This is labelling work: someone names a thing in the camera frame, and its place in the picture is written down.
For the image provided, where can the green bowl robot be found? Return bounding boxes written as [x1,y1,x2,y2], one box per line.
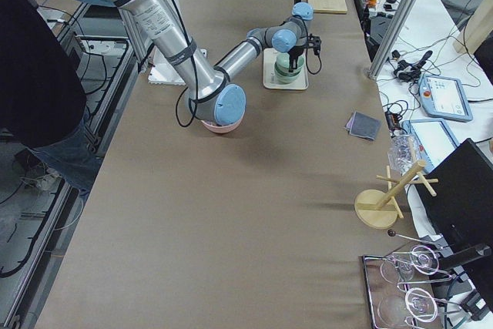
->
[274,65,303,76]
[274,53,305,71]

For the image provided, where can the green bowl on tray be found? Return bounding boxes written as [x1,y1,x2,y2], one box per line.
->
[273,75,302,85]

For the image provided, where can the cream rabbit tray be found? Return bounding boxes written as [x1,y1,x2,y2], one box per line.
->
[263,49,309,91]

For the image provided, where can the wooden cutting board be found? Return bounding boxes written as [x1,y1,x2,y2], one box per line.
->
[308,0,347,14]

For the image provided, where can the grey purple folded cloth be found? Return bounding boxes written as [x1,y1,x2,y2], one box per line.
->
[345,111,381,141]

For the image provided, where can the pink bowl with ice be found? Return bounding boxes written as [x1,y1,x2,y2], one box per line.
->
[201,119,243,134]

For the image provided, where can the black power adapter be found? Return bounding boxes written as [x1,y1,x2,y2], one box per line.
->
[385,111,401,131]

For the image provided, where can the crumpled clear plastic bag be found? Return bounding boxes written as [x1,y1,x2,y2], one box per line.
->
[387,134,421,174]

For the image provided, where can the blue teach pendant tablet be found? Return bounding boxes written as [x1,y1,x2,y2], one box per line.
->
[418,74,473,123]

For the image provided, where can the wooden mug tree stand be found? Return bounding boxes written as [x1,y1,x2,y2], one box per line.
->
[354,159,439,230]

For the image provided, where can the black monitor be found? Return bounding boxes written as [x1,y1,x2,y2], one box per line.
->
[416,138,492,308]

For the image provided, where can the upper clear wine glass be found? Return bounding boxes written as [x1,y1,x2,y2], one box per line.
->
[380,244,438,284]

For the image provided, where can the clear wine glass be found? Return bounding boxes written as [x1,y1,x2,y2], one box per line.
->
[377,287,438,328]
[380,244,438,284]

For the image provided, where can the standing person in jeans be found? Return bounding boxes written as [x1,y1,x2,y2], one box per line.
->
[1,0,102,200]

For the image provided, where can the lower clear wine glass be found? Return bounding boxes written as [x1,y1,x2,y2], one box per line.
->
[377,287,438,328]

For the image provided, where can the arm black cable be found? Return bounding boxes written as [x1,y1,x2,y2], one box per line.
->
[136,0,324,129]

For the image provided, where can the aluminium frame post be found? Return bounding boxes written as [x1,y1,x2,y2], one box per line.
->
[367,0,416,80]

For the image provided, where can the wire glass rack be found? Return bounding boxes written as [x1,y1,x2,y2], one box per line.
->
[360,230,482,329]

